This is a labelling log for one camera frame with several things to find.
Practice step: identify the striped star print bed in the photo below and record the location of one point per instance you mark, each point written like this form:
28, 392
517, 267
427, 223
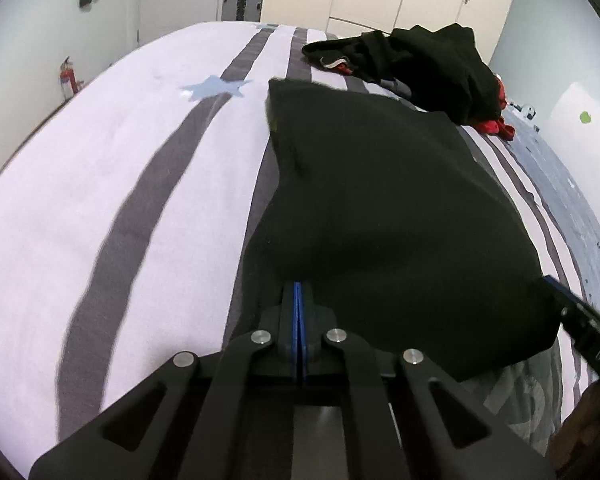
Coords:
80, 210

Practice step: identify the red garment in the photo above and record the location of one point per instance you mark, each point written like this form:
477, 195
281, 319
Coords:
495, 127

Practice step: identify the black shirt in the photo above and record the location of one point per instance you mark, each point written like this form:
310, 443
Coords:
380, 210

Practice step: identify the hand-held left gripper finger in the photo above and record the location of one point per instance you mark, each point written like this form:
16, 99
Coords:
295, 335
302, 335

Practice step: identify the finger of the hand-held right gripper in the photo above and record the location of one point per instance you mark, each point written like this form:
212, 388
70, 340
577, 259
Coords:
560, 295

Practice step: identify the pile of black clothes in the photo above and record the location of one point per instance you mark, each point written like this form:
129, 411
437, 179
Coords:
430, 70

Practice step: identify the red fire extinguisher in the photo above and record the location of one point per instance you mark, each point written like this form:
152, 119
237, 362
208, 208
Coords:
69, 80

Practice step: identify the white headboard with apple stickers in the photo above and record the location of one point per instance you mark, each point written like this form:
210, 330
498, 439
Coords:
570, 110

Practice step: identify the dark ribbed suitcase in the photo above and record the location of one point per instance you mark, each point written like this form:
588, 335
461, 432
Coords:
242, 2

